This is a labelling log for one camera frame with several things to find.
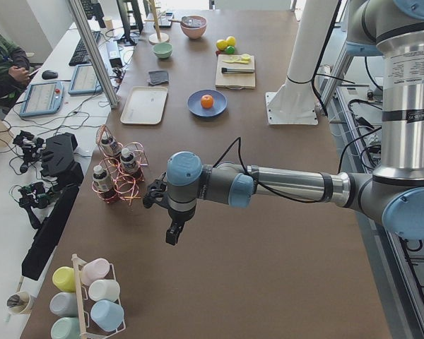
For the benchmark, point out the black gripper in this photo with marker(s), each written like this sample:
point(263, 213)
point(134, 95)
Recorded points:
point(179, 216)

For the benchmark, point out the black keyboard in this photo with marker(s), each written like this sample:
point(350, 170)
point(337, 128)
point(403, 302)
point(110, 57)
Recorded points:
point(80, 54)

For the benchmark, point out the lower lemon slice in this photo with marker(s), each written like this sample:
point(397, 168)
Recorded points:
point(233, 58)

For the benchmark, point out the right tea bottle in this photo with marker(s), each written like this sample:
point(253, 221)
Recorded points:
point(110, 146)

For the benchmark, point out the black 3d printed bracket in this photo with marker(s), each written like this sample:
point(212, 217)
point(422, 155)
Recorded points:
point(58, 161)

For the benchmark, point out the left tea bottle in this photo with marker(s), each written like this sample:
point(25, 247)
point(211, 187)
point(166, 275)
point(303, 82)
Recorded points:
point(103, 184)

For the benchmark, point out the grey folded cloth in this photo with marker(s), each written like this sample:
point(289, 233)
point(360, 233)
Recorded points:
point(158, 77)

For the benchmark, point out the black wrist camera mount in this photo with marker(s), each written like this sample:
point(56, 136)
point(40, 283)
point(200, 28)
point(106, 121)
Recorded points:
point(156, 193)

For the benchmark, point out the pink mixing bowl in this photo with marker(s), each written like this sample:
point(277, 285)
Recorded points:
point(193, 26)

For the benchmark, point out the green lime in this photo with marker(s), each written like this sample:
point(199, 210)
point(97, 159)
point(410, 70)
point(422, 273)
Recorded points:
point(229, 50)

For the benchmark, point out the cream rabbit tray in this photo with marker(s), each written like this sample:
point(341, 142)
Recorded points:
point(144, 105)

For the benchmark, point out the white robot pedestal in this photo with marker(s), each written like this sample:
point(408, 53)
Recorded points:
point(294, 102)

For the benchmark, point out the near teach pendant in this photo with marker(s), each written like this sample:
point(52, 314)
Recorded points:
point(42, 98)

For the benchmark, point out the teach pendant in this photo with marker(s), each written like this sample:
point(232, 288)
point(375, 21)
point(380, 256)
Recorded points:
point(42, 98)
point(84, 81)

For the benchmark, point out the black computer mouse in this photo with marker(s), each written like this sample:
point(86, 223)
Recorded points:
point(49, 75)

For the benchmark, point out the whole lemon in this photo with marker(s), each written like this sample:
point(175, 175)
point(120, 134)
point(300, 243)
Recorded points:
point(221, 45)
point(231, 41)

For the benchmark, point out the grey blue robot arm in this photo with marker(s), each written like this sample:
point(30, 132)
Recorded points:
point(272, 151)

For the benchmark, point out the aluminium frame post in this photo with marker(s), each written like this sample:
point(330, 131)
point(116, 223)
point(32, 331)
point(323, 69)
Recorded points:
point(83, 27)

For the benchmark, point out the green bowl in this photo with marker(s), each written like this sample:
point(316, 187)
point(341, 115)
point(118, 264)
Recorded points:
point(162, 50)

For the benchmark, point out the grey cup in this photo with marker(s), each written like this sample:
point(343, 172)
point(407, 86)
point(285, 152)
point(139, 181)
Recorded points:
point(64, 304)

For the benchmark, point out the tea bottle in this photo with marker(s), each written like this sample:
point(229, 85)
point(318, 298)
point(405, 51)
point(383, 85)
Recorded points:
point(129, 163)
point(110, 146)
point(103, 184)

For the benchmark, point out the black long bar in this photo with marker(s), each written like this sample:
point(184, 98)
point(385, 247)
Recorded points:
point(48, 235)

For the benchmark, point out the far teach pendant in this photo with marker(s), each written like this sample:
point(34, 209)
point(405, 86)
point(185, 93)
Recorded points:
point(84, 81)

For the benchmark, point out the yellow plastic knife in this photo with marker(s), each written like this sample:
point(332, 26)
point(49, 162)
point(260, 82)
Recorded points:
point(238, 62)

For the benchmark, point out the wooden stand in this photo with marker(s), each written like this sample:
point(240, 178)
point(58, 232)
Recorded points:
point(159, 36)

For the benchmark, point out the steel muddler black tip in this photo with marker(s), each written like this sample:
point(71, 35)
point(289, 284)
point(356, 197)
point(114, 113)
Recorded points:
point(227, 70)

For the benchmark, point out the wooden cup rack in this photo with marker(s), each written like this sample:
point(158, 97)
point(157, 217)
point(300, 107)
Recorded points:
point(88, 328)

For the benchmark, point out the orange fruit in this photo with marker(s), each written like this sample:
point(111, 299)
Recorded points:
point(207, 101)

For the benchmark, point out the blue cup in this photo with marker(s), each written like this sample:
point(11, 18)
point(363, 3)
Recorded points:
point(107, 315)

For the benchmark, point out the lower whole lemon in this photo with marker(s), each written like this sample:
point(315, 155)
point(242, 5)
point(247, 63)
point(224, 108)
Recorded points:
point(221, 45)

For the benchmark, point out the bamboo cutting board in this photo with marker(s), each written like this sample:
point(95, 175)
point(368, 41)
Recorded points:
point(235, 81)

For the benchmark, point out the middle tea bottle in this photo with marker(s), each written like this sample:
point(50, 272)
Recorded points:
point(129, 163)

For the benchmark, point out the mint green cup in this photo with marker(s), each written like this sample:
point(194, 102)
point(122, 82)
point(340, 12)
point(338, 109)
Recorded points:
point(66, 328)

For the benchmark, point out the paper cup with tools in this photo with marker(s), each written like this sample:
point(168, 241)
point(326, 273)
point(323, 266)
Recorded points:
point(20, 303)

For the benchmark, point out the copper wire bottle rack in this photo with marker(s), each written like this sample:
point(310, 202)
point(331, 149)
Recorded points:
point(127, 187)

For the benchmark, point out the pink cup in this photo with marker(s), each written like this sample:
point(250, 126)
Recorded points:
point(94, 270)

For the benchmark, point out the upper whole lemon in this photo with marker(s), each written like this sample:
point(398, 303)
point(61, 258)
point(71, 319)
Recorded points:
point(231, 41)

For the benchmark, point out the yellow cup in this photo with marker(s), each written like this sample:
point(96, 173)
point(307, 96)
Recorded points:
point(64, 279)

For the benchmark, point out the seated person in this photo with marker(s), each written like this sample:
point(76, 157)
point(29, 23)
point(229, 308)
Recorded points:
point(14, 72)

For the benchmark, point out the white cup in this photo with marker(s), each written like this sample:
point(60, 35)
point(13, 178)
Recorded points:
point(104, 289)

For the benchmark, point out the blue round plate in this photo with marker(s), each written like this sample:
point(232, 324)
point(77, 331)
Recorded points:
point(220, 104)

